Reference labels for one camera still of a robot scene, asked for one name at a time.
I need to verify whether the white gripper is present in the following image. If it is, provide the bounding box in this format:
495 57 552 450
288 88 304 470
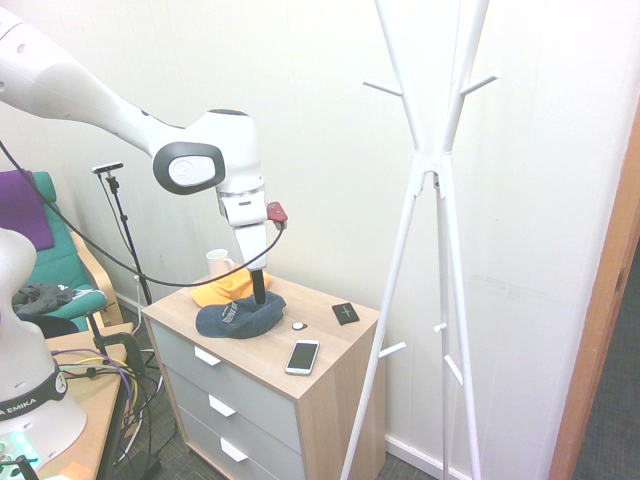
218 192 272 306

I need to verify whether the navy blue baseball cap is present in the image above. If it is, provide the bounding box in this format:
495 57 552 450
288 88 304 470
194 292 287 340

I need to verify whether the orange baseball cap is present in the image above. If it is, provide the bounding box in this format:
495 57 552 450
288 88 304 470
191 269 274 309

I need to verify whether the white ceramic mug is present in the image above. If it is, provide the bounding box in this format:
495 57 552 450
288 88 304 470
205 248 236 280

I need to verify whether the white smartphone black screen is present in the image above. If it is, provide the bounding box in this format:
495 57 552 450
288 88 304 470
284 339 321 377

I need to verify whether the black wallet with cross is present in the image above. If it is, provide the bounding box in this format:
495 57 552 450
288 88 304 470
331 302 361 327

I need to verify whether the black metal clamp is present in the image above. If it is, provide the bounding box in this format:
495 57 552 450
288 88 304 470
85 312 147 382

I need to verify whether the light wood drawer chest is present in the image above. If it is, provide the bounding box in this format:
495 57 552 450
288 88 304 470
141 272 387 480

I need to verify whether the green wooden armchair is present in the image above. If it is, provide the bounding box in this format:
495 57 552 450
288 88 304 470
0 171 121 331

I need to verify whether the white coat rack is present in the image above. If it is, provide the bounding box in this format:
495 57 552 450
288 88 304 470
339 0 502 480

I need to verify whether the dark grey garment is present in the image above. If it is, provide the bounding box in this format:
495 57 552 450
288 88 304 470
12 282 76 317

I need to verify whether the purple cloth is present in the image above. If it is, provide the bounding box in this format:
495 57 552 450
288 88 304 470
0 168 55 254

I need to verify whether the grey drawer white handle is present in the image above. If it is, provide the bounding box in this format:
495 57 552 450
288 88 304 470
148 318 302 456
163 364 305 480
177 405 306 480

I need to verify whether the black camera stand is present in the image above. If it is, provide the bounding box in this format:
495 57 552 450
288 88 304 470
102 173 154 307

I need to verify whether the purple cable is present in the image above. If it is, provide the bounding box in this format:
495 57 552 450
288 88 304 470
74 358 144 427

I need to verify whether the yellow cable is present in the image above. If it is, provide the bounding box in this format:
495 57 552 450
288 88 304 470
52 351 139 404

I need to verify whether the wooden door frame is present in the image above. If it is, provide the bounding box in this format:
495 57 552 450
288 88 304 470
547 107 640 480

